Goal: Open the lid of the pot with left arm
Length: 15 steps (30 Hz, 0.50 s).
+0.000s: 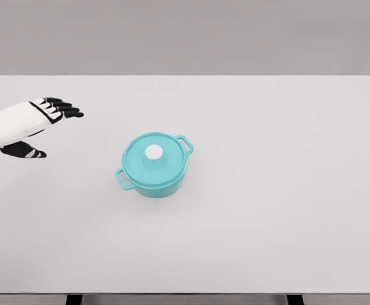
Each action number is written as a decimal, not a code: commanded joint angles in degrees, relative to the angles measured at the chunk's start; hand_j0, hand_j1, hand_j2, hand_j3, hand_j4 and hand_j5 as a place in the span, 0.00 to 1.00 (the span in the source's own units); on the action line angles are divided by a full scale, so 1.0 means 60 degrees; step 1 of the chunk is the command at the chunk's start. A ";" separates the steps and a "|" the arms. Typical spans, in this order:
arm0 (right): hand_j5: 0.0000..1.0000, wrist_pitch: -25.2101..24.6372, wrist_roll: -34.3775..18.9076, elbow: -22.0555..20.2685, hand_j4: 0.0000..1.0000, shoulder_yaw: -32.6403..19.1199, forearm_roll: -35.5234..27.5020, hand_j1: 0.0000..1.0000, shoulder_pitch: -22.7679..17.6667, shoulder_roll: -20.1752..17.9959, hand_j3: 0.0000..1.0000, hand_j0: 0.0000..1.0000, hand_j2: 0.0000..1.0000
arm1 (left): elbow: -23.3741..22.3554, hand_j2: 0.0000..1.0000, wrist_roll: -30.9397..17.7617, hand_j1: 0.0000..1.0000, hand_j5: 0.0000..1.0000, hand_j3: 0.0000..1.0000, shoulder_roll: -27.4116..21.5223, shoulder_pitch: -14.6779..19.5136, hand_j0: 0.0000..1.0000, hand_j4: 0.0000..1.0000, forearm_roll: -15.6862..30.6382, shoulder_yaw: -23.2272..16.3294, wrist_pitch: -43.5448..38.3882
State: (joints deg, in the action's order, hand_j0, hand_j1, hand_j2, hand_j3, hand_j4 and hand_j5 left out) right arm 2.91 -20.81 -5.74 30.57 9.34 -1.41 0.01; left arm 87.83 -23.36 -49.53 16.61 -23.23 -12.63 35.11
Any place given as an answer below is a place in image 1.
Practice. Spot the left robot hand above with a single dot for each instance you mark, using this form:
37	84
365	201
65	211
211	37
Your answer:
19	122

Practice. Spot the turquoise lid with white knob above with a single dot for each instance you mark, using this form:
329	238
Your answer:
154	163

